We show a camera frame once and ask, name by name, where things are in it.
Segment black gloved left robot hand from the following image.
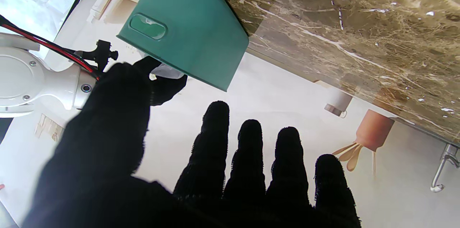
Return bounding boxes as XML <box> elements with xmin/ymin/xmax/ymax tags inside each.
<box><xmin>22</xmin><ymin>62</ymin><xmax>362</xmax><ymax>228</ymax></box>

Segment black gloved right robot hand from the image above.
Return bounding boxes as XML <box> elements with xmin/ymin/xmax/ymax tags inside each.
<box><xmin>132</xmin><ymin>56</ymin><xmax>188</xmax><ymax>106</ymax></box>

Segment translucent white disposable glove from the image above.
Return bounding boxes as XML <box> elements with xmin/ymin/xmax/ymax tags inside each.
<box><xmin>149</xmin><ymin>64</ymin><xmax>184</xmax><ymax>80</ymax></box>

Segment green plastic basket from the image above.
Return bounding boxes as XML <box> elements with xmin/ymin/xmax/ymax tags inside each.
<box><xmin>117</xmin><ymin>0</ymin><xmax>249</xmax><ymax>93</ymax></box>

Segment right arm red black cables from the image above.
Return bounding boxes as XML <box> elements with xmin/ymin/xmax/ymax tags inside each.
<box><xmin>0</xmin><ymin>14</ymin><xmax>101</xmax><ymax>79</ymax></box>

